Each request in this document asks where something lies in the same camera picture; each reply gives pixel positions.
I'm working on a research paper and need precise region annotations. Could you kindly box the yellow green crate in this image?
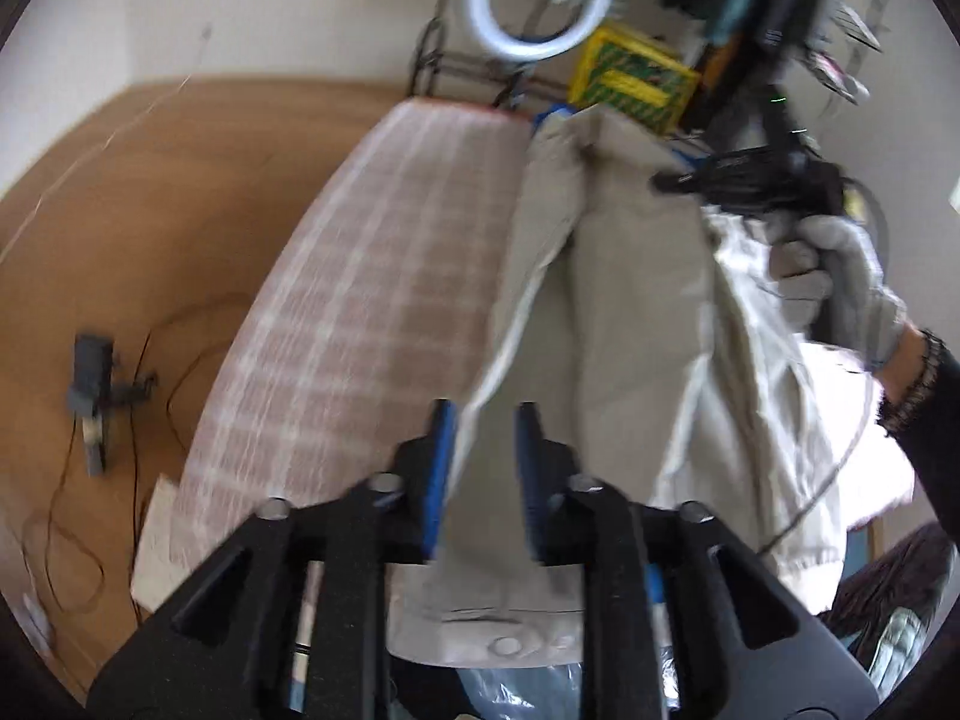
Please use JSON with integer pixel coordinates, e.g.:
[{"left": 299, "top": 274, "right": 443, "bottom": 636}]
[{"left": 568, "top": 21, "right": 700, "bottom": 137}]

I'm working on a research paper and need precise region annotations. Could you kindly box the black metal clothes rack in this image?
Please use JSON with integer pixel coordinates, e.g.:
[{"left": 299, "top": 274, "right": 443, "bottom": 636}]
[{"left": 409, "top": 0, "right": 889, "bottom": 130}]

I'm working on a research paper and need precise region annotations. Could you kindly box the clear plastic bag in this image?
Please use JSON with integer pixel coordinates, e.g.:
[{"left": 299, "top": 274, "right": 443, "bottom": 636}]
[{"left": 457, "top": 663, "right": 583, "bottom": 720}]

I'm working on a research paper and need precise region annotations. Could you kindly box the white power cable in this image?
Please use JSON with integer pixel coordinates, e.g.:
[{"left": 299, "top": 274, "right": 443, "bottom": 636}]
[{"left": 0, "top": 21, "right": 217, "bottom": 263}]

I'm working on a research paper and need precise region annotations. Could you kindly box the white blue KEBER jacket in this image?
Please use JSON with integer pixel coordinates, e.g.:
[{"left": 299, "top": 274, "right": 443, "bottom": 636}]
[{"left": 387, "top": 109, "right": 913, "bottom": 668}]

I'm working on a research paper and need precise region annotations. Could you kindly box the right white gloved hand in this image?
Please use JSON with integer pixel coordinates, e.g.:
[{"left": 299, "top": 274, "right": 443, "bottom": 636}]
[{"left": 770, "top": 215, "right": 908, "bottom": 374}]

